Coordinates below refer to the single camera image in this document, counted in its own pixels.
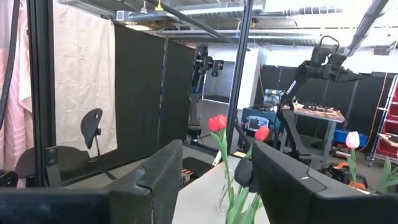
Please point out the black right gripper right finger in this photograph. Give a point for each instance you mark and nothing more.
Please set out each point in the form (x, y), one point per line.
(295, 199)

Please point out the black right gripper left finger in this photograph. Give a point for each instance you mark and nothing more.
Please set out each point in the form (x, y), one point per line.
(140, 199)

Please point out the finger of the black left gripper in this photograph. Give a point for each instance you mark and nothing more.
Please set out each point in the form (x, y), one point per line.
(348, 76)

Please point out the green stemmed artificial tulip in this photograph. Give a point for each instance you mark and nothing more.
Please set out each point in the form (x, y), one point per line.
(244, 172)

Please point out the pink artificial tulip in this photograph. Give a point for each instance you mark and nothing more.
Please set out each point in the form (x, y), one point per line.
(352, 140)

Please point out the red artificial tulip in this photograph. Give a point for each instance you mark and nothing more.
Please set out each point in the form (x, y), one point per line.
(222, 122)
(262, 133)
(214, 124)

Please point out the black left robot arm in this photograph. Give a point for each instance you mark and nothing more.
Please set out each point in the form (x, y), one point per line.
(290, 93)

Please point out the blue black background robot arm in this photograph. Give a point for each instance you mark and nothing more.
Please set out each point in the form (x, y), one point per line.
(200, 93)

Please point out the tall clear glass carafe vase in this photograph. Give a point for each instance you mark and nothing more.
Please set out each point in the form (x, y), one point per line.
(223, 196)

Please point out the wooden workbench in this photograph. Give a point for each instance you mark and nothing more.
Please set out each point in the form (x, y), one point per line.
(323, 113)

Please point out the orange shop vacuum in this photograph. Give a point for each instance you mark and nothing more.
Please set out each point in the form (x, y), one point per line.
(342, 169)

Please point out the blue plastic bin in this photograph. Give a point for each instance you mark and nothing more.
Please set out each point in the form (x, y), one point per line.
(348, 137)

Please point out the rack with red bins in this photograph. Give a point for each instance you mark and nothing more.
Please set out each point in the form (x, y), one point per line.
(388, 124)

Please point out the black orange striped floor mat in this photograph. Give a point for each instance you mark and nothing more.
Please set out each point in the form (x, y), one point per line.
(196, 166)

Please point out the blue equipment cabinet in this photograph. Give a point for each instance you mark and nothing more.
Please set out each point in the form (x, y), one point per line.
(258, 119)

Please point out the black office chair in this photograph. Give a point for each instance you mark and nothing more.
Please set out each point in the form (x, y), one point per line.
(90, 124)

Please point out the black partition panel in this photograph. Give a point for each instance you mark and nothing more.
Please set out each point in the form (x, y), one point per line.
(177, 90)
(136, 87)

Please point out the beige hanging cloth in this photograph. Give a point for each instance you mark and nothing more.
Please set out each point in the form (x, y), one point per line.
(84, 77)

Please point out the pink curtain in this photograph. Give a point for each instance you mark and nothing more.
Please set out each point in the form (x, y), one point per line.
(18, 93)

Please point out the long black partition wall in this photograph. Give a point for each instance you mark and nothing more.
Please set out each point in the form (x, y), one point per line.
(357, 102)

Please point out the silver ceiling duct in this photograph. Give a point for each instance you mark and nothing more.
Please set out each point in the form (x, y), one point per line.
(224, 9)

